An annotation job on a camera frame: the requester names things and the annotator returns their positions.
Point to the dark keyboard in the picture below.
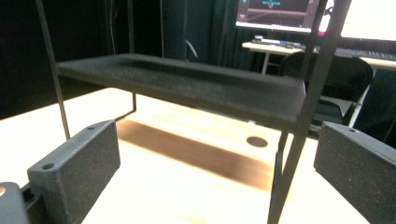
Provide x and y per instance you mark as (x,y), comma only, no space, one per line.
(274,42)

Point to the computer monitor with dark screen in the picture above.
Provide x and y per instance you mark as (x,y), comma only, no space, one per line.
(277,14)

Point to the white desk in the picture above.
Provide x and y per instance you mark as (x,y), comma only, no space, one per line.
(271,48)

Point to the computer monitor with white screen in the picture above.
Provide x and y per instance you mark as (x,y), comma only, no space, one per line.
(370,18)

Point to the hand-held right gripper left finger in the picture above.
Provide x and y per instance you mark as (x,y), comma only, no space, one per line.
(77,168)

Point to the black chair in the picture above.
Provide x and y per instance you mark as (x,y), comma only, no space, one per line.
(348,81)

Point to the black two-tier metal rack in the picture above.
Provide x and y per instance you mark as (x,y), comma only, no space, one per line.
(199,82)

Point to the dark curtain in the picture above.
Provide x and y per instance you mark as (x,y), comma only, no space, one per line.
(202,28)

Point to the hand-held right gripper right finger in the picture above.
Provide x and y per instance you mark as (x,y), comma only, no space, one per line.
(361,168)

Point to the black round table grommet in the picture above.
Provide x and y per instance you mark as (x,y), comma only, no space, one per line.
(257,142)

